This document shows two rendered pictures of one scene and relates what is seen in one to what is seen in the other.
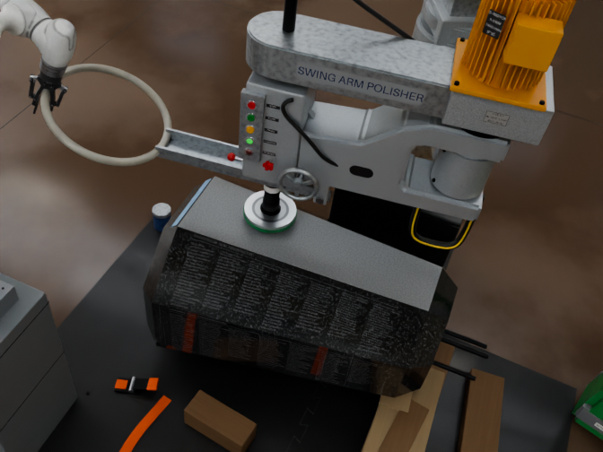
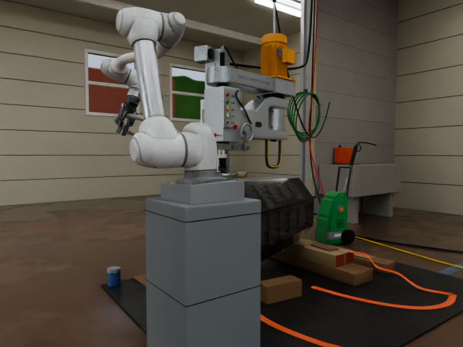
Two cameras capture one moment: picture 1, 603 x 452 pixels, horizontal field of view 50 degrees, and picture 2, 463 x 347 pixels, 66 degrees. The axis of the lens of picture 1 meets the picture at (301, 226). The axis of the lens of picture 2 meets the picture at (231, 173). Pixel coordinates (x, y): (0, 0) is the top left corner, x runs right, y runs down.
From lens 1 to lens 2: 2.95 m
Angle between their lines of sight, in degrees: 63
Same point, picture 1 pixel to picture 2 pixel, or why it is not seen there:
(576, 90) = not seen: hidden behind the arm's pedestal
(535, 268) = not seen: hidden behind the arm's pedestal
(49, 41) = not seen: hidden behind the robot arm
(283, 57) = (233, 71)
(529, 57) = (291, 58)
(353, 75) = (252, 76)
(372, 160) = (260, 117)
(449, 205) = (281, 133)
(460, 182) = (281, 120)
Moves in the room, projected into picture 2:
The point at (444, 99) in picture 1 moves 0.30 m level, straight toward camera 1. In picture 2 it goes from (273, 82) to (301, 77)
